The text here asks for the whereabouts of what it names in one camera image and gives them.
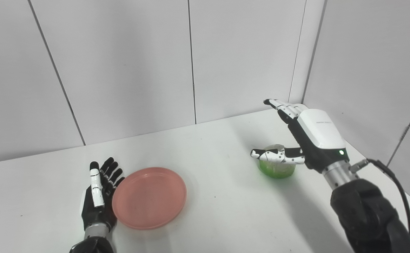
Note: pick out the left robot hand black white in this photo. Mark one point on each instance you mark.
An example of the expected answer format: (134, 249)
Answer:
(98, 200)

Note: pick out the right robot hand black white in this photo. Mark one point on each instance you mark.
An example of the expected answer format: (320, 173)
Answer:
(310, 138)

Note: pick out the green white cabbage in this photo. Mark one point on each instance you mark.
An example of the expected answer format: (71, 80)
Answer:
(275, 169)

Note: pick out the pink round plate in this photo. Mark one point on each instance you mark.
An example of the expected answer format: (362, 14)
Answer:
(149, 198)

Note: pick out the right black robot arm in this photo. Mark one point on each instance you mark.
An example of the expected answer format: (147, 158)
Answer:
(364, 214)

